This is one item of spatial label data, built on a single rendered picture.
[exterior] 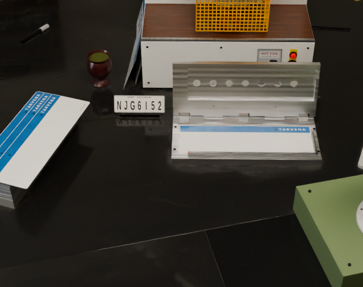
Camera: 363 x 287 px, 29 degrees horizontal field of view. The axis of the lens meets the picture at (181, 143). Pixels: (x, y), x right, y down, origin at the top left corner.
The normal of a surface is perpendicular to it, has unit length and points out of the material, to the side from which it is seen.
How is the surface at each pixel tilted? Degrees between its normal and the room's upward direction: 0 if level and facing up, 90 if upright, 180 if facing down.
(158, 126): 0
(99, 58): 0
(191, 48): 90
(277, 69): 79
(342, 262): 0
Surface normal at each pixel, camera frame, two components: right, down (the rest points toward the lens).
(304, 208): -0.97, 0.16
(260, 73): -0.02, 0.49
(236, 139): 0.00, -0.76
